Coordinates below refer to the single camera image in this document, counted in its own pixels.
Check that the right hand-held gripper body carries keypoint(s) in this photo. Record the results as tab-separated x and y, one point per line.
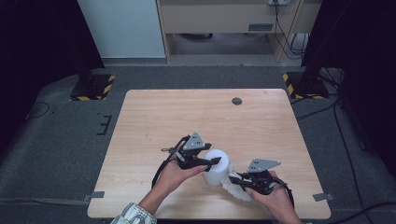
260	182

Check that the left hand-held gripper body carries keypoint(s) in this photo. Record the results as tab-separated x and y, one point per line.
190	155

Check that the white cylindrical container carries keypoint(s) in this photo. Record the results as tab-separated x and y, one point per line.
216	169

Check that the white cloth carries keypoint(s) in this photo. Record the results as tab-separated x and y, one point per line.
236	193

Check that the person's right hand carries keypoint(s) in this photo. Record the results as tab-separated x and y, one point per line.
274	199

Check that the person's left hand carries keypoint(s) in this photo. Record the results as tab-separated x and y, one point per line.
174	179

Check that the small black disc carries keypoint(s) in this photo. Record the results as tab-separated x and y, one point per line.
237	101

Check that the grey tape piece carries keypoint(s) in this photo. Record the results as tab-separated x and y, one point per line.
95	195
323	197

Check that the black stand with striped base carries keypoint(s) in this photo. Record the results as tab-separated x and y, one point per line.
306	85
93	88

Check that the light wooden desk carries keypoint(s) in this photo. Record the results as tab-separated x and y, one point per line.
218	18

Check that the white panel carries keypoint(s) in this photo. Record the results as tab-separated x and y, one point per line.
124	28

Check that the white power strip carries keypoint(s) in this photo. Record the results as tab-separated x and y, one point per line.
279	2

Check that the dark curtain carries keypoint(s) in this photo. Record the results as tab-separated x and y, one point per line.
40	46
358	46

